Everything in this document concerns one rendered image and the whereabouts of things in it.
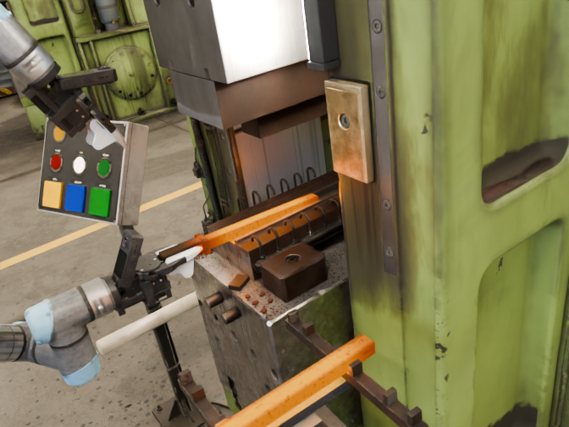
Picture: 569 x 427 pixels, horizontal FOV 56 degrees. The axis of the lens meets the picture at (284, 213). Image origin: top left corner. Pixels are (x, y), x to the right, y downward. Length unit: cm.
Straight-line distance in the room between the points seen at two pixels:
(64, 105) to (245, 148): 48
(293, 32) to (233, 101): 17
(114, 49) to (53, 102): 480
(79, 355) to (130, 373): 137
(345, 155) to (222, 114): 25
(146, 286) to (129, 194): 45
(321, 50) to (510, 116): 37
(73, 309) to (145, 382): 137
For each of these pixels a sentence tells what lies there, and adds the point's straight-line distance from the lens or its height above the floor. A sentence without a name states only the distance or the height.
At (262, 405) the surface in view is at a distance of 80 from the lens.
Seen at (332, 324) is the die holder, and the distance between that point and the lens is 119.
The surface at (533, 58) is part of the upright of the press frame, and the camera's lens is 108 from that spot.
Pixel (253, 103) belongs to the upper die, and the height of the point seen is 130.
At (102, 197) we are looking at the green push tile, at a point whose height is 102.
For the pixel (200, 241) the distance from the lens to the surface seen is 116.
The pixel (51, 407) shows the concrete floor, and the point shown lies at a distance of 253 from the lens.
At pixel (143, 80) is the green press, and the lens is 598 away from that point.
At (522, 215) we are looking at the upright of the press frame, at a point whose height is 107.
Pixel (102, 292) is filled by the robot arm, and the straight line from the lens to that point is 110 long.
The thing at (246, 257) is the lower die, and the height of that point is 97.
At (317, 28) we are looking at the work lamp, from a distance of 89.
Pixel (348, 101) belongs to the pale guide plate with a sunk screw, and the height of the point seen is 133.
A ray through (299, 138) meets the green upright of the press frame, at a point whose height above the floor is 108.
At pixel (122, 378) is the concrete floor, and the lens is 250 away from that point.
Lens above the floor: 159
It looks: 28 degrees down
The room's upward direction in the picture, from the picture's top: 9 degrees counter-clockwise
